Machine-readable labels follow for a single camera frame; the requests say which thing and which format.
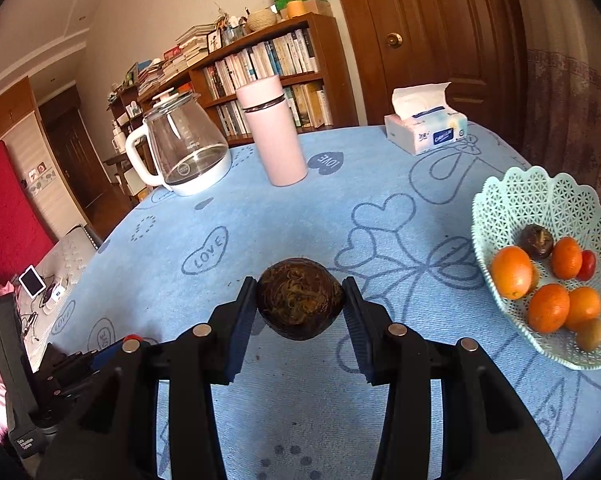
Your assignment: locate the yellow longan fruit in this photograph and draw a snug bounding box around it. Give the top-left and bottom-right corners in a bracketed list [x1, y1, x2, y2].
[576, 318, 601, 352]

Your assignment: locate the orange tangerine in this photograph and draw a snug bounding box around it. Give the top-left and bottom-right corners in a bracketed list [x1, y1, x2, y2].
[490, 245, 533, 300]
[551, 236, 582, 280]
[527, 284, 570, 334]
[564, 286, 601, 332]

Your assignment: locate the red cherry tomato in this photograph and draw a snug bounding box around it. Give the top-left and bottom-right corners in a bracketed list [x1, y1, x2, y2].
[124, 334, 143, 342]
[577, 250, 596, 282]

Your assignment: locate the white phone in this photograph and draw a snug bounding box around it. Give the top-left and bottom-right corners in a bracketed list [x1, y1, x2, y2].
[18, 266, 46, 299]

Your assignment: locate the red fabric panel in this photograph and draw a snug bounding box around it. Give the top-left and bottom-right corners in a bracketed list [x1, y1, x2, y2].
[0, 141, 55, 284]

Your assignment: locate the wooden side table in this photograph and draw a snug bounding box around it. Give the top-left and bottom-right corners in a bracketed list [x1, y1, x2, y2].
[104, 154, 148, 206]

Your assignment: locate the light blue lattice basket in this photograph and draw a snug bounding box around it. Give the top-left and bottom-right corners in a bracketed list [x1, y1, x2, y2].
[471, 166, 601, 370]

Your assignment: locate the dark passion fruit in basket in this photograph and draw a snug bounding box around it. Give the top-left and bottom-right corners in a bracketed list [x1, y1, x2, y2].
[518, 224, 554, 260]

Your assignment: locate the blue patterned tablecloth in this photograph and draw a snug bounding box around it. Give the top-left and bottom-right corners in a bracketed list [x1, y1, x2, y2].
[51, 124, 601, 479]

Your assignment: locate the pink thermos bottle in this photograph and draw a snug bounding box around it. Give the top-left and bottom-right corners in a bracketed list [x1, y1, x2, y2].
[236, 76, 308, 186]

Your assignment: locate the tissue pack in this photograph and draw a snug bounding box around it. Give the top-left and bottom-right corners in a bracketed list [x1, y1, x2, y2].
[384, 81, 468, 155]

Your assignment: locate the wooden bookshelf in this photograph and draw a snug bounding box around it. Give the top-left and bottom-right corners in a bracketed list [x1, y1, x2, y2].
[108, 13, 359, 146]

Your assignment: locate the woven bowl on shelf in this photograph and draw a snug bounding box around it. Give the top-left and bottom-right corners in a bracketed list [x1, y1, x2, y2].
[246, 8, 278, 32]

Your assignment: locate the brown patterned curtain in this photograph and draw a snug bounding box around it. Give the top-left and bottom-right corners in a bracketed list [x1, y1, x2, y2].
[519, 0, 601, 201]

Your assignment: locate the orange cup on shelf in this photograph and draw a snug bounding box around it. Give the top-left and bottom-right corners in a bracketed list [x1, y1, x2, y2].
[285, 0, 307, 18]

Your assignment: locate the brass door knob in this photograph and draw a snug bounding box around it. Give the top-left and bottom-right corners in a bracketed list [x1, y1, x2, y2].
[386, 32, 403, 49]

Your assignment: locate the brown wooden door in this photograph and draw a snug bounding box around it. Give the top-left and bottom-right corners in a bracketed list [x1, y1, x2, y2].
[339, 0, 527, 148]

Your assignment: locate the glass kettle white handle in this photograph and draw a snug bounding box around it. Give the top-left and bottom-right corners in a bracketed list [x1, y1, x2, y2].
[126, 88, 232, 196]

